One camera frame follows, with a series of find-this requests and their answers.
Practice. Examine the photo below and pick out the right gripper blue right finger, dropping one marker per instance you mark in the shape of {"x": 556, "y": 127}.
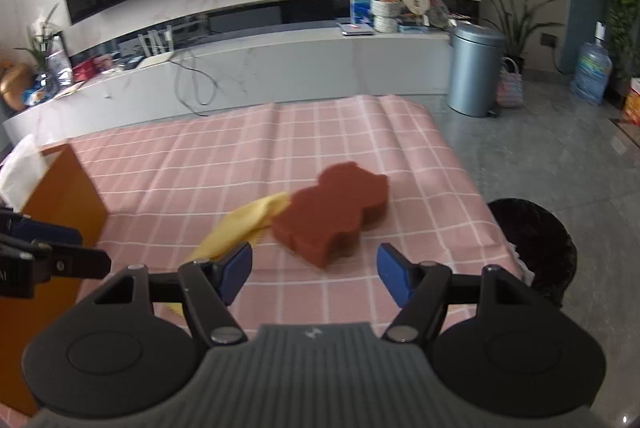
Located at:
{"x": 419, "y": 290}

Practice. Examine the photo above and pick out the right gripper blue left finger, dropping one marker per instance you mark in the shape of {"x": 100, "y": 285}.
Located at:
{"x": 208, "y": 289}

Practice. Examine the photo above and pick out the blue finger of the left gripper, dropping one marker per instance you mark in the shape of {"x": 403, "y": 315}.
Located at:
{"x": 60, "y": 260}
{"x": 26, "y": 228}

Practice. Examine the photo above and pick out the yellow cloth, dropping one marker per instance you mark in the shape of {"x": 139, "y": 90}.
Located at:
{"x": 246, "y": 224}

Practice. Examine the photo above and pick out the white mesh bag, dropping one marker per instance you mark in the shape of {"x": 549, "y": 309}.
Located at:
{"x": 21, "y": 172}

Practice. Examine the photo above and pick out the red brown sponge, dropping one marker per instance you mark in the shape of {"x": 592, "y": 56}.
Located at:
{"x": 324, "y": 221}

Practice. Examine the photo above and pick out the pink checkered tablecloth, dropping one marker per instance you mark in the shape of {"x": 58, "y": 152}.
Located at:
{"x": 167, "y": 185}

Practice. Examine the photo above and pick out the golden vase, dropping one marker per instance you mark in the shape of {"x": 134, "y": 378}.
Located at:
{"x": 15, "y": 81}

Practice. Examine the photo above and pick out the plant in glass vase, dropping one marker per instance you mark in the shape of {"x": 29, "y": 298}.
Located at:
{"x": 44, "y": 46}

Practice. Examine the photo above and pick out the white marble tv console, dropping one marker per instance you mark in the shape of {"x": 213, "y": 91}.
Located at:
{"x": 290, "y": 66}

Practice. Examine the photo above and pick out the white wifi router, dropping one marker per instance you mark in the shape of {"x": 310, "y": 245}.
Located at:
{"x": 158, "y": 46}

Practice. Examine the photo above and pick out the grey metal trash bin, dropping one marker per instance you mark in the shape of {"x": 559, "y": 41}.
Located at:
{"x": 477, "y": 54}

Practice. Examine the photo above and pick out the woven checkered handbag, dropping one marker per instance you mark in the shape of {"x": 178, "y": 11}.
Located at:
{"x": 510, "y": 91}

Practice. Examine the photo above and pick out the orange gift box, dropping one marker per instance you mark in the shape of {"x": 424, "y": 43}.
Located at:
{"x": 631, "y": 111}

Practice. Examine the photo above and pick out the teddy bear in white pot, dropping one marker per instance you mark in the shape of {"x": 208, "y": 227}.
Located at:
{"x": 384, "y": 15}

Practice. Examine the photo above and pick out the blue water bottle jug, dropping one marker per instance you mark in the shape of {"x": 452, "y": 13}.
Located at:
{"x": 593, "y": 68}

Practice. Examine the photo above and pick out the green potted plant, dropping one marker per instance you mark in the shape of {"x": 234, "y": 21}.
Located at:
{"x": 517, "y": 21}

